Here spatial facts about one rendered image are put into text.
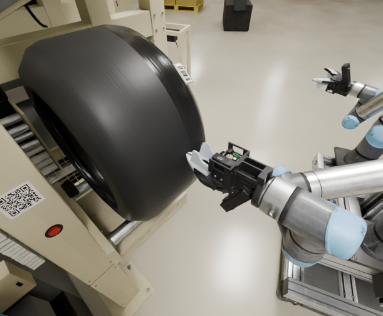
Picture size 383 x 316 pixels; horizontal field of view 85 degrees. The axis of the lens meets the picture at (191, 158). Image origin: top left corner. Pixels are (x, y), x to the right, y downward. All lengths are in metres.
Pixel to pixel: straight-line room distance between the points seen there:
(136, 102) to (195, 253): 1.41
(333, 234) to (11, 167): 0.59
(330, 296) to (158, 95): 1.47
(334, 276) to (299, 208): 1.32
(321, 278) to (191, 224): 0.92
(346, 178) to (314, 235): 0.22
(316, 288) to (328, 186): 1.09
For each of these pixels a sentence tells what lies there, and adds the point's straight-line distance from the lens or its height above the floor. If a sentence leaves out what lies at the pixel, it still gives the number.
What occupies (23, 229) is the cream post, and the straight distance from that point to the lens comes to 0.68.
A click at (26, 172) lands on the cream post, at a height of 1.28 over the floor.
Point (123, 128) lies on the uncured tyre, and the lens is 0.43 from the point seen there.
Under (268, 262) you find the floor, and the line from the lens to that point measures 1.78.
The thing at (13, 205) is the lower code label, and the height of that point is 1.22.
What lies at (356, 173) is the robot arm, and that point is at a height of 1.26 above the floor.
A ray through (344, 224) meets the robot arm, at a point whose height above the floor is 1.33.
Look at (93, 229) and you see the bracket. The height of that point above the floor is 0.95.
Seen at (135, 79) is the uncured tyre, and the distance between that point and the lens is 0.48.
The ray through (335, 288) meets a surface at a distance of 1.67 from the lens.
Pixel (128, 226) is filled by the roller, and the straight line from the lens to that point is 0.81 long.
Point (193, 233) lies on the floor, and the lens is 1.76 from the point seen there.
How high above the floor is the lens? 1.62
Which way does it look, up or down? 47 degrees down
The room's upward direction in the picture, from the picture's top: straight up
